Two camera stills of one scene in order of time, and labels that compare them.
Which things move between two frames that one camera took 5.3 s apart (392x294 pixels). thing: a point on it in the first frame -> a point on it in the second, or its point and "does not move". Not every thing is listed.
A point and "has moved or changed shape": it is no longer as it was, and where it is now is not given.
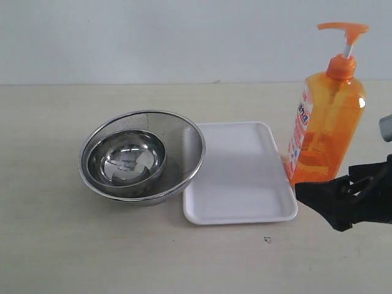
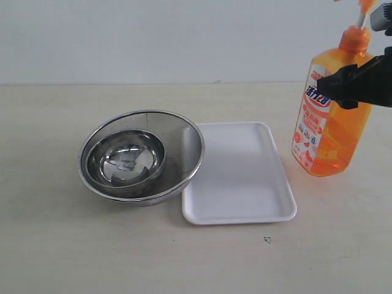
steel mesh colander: x=146 y=158 does not move
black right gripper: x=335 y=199 -> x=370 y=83
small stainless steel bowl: x=127 y=158 does not move
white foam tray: x=243 y=177 does not move
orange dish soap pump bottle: x=329 y=116 has moved or changed shape
